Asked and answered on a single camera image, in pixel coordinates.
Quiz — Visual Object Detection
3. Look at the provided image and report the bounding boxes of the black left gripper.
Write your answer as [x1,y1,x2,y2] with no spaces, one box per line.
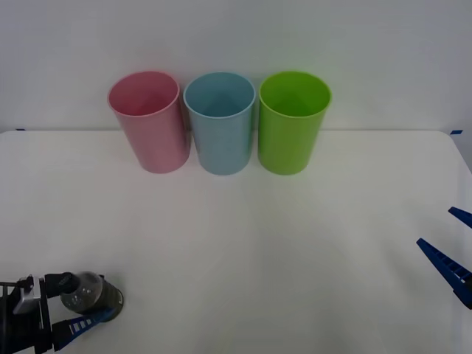
[0,271,117,354]

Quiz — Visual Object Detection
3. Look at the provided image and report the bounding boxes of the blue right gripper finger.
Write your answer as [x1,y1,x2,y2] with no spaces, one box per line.
[447,206,472,229]
[416,237,472,310]

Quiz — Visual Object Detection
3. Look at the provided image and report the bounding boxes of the clear plastic bottle dark cap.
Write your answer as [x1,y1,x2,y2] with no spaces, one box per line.
[60,271,125,322]

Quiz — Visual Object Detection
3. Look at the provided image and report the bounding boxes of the pink plastic bin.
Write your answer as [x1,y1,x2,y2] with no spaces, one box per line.
[107,70,192,174]

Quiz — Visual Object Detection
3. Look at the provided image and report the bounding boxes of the green plastic bin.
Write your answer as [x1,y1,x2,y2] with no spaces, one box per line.
[257,70,333,176]

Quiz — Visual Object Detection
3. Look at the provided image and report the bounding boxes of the pale blue plastic bin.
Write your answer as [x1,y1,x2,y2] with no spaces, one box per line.
[182,71,257,176]

